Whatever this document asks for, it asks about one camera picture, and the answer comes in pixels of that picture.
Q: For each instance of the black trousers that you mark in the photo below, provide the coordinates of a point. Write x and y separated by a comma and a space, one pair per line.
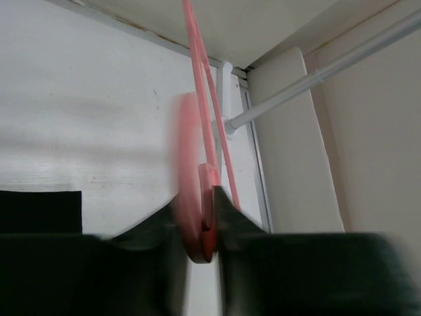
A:
41, 212

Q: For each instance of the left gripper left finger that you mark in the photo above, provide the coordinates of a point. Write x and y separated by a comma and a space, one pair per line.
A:
139, 272

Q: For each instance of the pink plastic hanger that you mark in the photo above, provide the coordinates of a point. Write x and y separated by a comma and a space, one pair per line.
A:
197, 171

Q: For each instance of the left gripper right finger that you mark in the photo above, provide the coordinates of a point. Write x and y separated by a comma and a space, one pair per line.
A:
308, 274

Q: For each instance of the aluminium rail right side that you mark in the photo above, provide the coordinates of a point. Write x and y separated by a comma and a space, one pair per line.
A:
264, 206

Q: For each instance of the white metal clothes rack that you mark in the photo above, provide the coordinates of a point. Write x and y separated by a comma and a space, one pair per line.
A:
381, 40

